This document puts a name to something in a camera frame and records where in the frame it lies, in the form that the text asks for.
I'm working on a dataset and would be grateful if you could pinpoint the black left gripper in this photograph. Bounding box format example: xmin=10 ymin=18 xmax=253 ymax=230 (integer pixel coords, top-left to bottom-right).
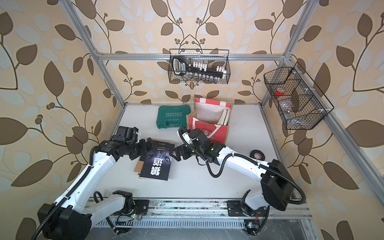
xmin=124 ymin=137 xmax=158 ymax=158

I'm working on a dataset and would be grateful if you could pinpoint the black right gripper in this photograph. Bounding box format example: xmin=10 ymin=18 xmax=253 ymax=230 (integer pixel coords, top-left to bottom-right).
xmin=169 ymin=142 xmax=205 ymax=161

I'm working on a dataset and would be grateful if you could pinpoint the black wolf cover book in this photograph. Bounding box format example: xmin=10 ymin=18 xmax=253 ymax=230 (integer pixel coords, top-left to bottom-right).
xmin=139 ymin=141 xmax=175 ymax=181

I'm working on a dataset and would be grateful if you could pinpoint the burlap canvas bag red front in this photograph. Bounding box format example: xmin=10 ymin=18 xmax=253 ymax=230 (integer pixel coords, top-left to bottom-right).
xmin=187 ymin=98 xmax=232 ymax=144

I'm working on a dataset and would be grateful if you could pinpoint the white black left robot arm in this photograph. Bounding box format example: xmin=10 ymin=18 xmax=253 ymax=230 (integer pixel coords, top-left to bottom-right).
xmin=31 ymin=126 xmax=154 ymax=240

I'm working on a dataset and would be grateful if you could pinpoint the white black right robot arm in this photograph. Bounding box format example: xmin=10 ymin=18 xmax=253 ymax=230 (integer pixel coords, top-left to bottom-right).
xmin=172 ymin=127 xmax=307 ymax=217

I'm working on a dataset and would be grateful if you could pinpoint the green plastic tool case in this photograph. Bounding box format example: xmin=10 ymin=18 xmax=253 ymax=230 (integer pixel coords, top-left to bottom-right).
xmin=156 ymin=105 xmax=191 ymax=129

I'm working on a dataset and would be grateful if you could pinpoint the black tape roll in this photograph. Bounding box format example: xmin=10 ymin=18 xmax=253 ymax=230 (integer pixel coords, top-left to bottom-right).
xmin=250 ymin=150 xmax=266 ymax=161

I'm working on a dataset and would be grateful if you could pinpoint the black socket wrench set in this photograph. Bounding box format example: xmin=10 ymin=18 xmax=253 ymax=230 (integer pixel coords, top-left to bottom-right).
xmin=171 ymin=57 xmax=228 ymax=78

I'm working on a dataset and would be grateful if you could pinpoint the small circuit board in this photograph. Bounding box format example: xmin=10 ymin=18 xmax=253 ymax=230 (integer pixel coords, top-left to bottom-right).
xmin=244 ymin=220 xmax=260 ymax=236

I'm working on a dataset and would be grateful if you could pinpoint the red tape roll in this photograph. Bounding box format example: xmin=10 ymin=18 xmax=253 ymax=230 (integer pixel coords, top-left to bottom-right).
xmin=275 ymin=87 xmax=286 ymax=97

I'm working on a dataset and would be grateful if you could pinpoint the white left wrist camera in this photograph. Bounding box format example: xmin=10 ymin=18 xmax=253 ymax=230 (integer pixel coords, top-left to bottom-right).
xmin=130 ymin=127 xmax=139 ymax=143

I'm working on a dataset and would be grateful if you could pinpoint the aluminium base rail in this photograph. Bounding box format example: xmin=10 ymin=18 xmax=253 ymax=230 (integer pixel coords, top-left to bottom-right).
xmin=110 ymin=198 xmax=313 ymax=229

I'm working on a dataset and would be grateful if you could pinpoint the black wire basket back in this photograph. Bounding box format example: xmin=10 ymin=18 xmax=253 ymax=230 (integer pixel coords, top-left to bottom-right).
xmin=167 ymin=48 xmax=231 ymax=85

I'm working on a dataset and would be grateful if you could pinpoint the black wire basket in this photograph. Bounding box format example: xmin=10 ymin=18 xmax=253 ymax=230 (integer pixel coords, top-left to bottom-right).
xmin=264 ymin=62 xmax=334 ymax=130
xmin=167 ymin=48 xmax=231 ymax=85

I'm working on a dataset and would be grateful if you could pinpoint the black wire basket right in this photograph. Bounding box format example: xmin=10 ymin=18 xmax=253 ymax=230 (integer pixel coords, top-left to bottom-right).
xmin=264 ymin=62 xmax=334 ymax=130

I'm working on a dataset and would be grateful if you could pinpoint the aluminium frame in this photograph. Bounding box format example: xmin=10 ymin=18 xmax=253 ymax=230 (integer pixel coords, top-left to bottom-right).
xmin=60 ymin=1 xmax=384 ymax=203

